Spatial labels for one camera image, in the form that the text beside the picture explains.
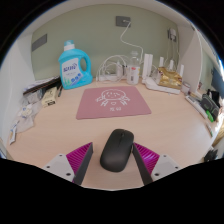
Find small white sachet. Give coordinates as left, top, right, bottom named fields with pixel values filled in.
left=8, top=119, right=21, bottom=145

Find white power strip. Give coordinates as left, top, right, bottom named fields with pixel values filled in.
left=96, top=73, right=125, bottom=83

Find small white jar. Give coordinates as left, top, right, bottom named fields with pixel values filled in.
left=180, top=81, right=192, bottom=96

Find white shelf unit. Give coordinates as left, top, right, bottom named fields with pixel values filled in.
left=0, top=0, right=206, bottom=148

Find coiled white cables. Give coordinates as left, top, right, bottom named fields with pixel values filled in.
left=95, top=54, right=132, bottom=81

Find dark monitor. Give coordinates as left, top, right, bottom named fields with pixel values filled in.
left=211, top=68, right=224, bottom=98

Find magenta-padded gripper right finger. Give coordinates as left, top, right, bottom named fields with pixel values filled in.
left=132, top=142, right=182, bottom=186

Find green small item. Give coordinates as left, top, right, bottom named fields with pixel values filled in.
left=205, top=109, right=215, bottom=123

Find white router with antennas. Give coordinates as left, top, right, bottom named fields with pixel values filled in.
left=141, top=53, right=185, bottom=95

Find long white cable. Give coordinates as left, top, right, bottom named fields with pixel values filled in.
left=119, top=19, right=145, bottom=64

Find black computer mouse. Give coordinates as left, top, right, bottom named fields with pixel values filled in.
left=99, top=128, right=135, bottom=173

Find clear plastic bottle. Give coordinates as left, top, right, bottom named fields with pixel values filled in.
left=125, top=50, right=142, bottom=85

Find white wall plug adapter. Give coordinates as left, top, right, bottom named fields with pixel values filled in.
left=167, top=28, right=178, bottom=43

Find small yellowish carton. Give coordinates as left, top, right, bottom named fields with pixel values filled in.
left=41, top=86, right=59, bottom=108

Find flat printed box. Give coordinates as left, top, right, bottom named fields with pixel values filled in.
left=22, top=75, right=62, bottom=96

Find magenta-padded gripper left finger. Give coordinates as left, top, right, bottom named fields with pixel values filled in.
left=42, top=142, right=94, bottom=186

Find blue detergent bottle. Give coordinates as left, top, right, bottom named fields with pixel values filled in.
left=58, top=39, right=94, bottom=90

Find grey wall socket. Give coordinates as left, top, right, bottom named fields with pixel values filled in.
left=115, top=15, right=132, bottom=28

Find grey wall plate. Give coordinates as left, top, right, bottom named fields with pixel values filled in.
left=31, top=33, right=48, bottom=53

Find pink mouse pad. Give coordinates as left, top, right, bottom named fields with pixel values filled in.
left=75, top=85, right=153, bottom=120

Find gold snack bag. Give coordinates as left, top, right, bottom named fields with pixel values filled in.
left=156, top=66, right=184, bottom=90

